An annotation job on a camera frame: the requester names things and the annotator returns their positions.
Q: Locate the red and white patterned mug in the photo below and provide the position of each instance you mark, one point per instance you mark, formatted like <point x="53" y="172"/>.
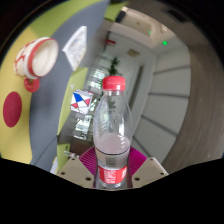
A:
<point x="43" y="58"/>

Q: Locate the clear red-capped water bottle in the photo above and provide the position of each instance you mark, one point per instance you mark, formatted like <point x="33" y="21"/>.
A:
<point x="111" y="146"/>

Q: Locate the lime green chair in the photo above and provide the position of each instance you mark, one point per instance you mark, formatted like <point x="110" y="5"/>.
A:
<point x="111" y="11"/>

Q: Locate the flat round red coaster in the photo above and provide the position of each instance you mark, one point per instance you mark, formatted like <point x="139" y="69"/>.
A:
<point x="12" y="109"/>

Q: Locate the green exit sign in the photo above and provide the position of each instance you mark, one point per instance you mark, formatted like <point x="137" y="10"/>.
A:
<point x="164" y="43"/>

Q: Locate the red fire equipment box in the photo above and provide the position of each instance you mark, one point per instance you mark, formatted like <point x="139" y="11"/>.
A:
<point x="111" y="42"/>

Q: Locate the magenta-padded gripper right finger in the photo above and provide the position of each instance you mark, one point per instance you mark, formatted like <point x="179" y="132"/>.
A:
<point x="148" y="171"/>

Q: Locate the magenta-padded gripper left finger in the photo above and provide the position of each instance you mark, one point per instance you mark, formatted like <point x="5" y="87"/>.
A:
<point x="75" y="171"/>

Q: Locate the row of potted green plants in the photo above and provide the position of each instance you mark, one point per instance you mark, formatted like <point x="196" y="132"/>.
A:
<point x="114" y="66"/>

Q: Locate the yellowish framed wall picture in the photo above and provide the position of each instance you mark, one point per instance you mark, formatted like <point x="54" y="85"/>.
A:
<point x="133" y="53"/>

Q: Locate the white printed magazine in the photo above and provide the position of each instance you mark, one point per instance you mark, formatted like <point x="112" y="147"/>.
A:
<point x="76" y="46"/>

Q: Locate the black backpack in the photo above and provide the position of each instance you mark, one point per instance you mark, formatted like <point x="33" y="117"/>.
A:
<point x="120" y="16"/>

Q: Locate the white cube red blue triangles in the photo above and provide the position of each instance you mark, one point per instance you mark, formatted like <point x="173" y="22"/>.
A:
<point x="81" y="101"/>

